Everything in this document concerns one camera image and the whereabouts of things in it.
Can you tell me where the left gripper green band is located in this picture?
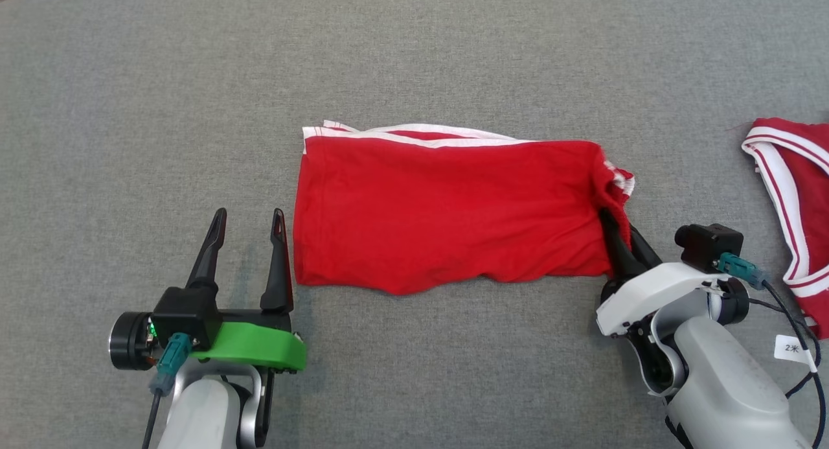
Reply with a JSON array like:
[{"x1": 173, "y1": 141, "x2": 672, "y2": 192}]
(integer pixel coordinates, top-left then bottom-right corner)
[{"x1": 186, "y1": 208, "x2": 308, "y2": 374}]

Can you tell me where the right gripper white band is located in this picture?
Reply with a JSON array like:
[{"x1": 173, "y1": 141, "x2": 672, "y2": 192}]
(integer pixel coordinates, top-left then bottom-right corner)
[{"x1": 595, "y1": 207, "x2": 732, "y2": 338}]

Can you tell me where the red shorts white stripe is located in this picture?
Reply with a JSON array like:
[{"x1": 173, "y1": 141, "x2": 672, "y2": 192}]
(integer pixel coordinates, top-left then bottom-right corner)
[{"x1": 292, "y1": 119, "x2": 636, "y2": 297}]

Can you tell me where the red basketball jersey white trim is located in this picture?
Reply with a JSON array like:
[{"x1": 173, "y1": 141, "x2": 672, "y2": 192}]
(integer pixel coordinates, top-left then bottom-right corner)
[{"x1": 742, "y1": 117, "x2": 829, "y2": 341}]

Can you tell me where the teal right camera cable connector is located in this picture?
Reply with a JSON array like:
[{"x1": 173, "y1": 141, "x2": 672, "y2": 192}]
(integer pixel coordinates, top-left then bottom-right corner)
[{"x1": 717, "y1": 252, "x2": 769, "y2": 290}]

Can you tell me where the teal camera cable connector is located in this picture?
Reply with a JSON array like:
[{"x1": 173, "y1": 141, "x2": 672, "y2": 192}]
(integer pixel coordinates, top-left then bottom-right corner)
[
  {"x1": 150, "y1": 332, "x2": 194, "y2": 396},
  {"x1": 717, "y1": 252, "x2": 769, "y2": 290}
]

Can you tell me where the teal left camera cable connector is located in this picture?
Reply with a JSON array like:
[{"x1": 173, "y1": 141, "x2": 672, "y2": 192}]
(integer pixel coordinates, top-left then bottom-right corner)
[{"x1": 150, "y1": 332, "x2": 194, "y2": 396}]

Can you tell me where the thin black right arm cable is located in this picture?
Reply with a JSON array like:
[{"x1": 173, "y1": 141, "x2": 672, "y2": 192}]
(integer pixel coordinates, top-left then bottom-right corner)
[{"x1": 745, "y1": 297, "x2": 818, "y2": 399}]

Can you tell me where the black left camera cable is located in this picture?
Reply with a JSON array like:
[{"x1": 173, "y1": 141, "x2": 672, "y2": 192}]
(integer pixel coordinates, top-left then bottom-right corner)
[{"x1": 142, "y1": 389, "x2": 163, "y2": 449}]

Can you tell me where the black right camera cable tagged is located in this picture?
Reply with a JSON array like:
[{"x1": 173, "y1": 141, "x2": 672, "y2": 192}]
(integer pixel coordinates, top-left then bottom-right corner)
[{"x1": 762, "y1": 279, "x2": 828, "y2": 449}]

